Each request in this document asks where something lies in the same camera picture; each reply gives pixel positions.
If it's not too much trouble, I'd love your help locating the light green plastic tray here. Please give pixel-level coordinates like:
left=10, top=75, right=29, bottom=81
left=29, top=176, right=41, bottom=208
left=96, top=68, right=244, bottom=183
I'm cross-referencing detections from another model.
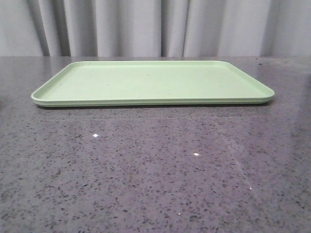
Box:
left=31, top=61, right=275, bottom=107

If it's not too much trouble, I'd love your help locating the grey curtain backdrop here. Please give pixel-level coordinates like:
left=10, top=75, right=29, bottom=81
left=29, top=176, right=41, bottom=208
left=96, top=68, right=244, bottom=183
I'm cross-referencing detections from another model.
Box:
left=0, top=0, right=311, bottom=57

